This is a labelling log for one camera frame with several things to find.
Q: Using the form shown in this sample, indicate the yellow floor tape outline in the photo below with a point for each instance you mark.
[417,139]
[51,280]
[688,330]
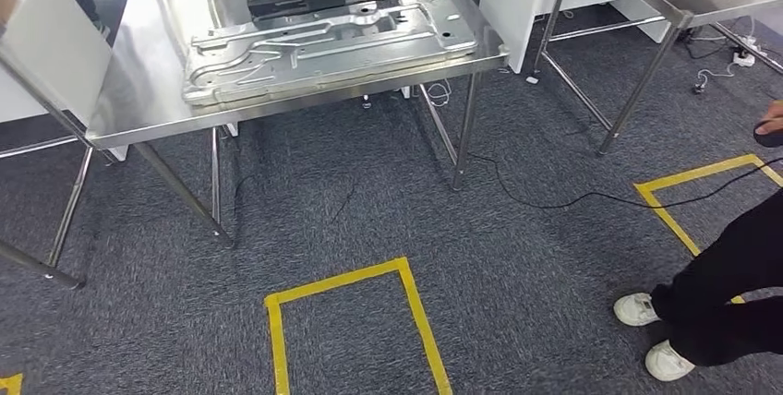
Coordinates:
[275,343]
[11,385]
[667,215]

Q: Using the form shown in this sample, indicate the white partition board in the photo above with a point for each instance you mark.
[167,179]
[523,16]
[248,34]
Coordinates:
[514,7]

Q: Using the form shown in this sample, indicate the stainless steel workbench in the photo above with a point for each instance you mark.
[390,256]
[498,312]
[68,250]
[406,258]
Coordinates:
[140,92]

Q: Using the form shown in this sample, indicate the white power strip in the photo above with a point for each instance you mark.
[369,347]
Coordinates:
[744,58]

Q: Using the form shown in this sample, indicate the stamped sheet metal panel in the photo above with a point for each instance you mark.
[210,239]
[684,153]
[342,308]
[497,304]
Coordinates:
[306,56]

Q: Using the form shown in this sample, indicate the person's hand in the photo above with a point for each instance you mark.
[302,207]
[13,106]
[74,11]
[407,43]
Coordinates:
[774,117]

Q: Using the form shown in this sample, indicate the black handheld controller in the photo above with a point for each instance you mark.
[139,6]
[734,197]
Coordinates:
[771,137]

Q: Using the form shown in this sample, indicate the white desk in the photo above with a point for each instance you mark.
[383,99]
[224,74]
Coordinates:
[49,44]

